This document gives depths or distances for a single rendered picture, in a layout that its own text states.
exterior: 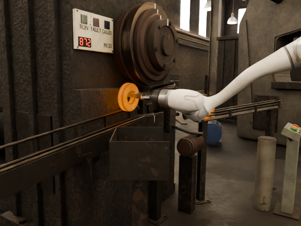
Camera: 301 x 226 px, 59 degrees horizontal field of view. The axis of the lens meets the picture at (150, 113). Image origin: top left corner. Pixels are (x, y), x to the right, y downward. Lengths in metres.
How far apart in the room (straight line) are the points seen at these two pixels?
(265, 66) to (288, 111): 2.80
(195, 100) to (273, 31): 3.00
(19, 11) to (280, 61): 1.32
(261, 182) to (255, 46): 2.50
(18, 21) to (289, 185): 1.97
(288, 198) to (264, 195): 0.15
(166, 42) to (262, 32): 2.76
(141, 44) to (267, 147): 1.12
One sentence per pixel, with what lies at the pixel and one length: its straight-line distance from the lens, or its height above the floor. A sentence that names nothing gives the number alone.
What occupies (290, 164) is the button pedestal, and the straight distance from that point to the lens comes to 2.06.
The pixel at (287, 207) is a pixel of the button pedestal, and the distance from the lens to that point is 2.16.
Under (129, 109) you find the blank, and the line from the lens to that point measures 1.43.
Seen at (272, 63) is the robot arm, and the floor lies 1.00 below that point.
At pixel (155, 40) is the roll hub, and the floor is 1.12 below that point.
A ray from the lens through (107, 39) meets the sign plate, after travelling 1.47.
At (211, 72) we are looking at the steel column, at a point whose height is 1.10.
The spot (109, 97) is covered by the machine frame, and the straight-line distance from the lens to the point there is 1.41.
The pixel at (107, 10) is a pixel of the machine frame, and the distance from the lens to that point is 1.53.
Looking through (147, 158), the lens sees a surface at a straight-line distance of 0.91.
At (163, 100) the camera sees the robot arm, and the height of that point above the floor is 0.82.
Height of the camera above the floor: 0.94
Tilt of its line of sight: 8 degrees down
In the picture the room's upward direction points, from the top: 1 degrees clockwise
